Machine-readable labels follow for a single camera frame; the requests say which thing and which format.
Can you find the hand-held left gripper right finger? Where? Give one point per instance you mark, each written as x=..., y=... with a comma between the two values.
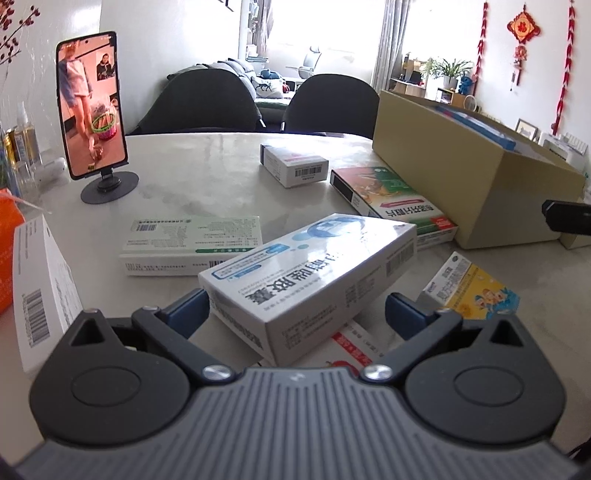
x=408, y=316

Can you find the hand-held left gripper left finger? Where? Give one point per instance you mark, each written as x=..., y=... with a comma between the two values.
x=189, y=314

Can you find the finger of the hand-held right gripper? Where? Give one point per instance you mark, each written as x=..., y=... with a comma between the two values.
x=568, y=217

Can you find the white green medicine box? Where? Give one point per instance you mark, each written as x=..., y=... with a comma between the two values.
x=184, y=230

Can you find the brown cardboard box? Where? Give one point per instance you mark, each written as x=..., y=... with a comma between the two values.
x=461, y=184

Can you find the white light-blue capsule box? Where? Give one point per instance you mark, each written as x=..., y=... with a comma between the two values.
x=300, y=277

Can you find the green orange medicine box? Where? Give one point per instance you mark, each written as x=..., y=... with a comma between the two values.
x=383, y=194

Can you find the blue medicine box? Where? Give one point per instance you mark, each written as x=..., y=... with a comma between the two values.
x=480, y=127

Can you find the large white medicine box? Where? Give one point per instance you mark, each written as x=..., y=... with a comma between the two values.
x=41, y=286

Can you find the small white navy medicine box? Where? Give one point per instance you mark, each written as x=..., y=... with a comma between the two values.
x=286, y=159

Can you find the white marble desktop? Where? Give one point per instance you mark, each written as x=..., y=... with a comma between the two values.
x=207, y=184

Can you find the white red bear medicine box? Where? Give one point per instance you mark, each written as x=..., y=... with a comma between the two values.
x=355, y=341

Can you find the white printer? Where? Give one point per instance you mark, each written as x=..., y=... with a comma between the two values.
x=563, y=147

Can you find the yellow cartoon medicine box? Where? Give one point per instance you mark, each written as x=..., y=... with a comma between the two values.
x=480, y=290

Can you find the small framed cartoon picture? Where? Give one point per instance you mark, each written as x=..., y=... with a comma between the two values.
x=526, y=130

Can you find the black round phone stand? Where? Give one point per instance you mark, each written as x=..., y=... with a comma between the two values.
x=111, y=189

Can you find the white round fan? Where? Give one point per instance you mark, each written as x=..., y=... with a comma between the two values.
x=471, y=104

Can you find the wooden shelf cabinet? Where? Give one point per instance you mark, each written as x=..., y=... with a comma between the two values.
x=455, y=99

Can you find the blue toy figure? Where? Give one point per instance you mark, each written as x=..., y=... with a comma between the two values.
x=467, y=84

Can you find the potted green plant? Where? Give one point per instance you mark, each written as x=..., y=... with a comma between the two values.
x=445, y=71

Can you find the red Chinese knot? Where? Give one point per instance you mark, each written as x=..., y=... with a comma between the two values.
x=523, y=25

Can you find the white plastic gadget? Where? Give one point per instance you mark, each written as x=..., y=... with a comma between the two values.
x=53, y=170

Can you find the small wooden desk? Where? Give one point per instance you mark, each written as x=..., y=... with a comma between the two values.
x=408, y=86

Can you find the black chair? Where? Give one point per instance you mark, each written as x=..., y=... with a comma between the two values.
x=198, y=106
x=332, y=106

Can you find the black smartphone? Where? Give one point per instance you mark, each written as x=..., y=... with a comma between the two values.
x=90, y=106

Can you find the yellow liquid bottle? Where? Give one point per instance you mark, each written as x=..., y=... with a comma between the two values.
x=9, y=161

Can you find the grey curtain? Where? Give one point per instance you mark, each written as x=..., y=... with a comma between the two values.
x=392, y=46

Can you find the grey sofa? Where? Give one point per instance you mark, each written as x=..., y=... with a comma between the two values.
x=240, y=74

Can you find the white office chair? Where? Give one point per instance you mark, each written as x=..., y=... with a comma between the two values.
x=307, y=62

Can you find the large window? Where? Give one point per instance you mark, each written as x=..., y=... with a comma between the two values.
x=323, y=27

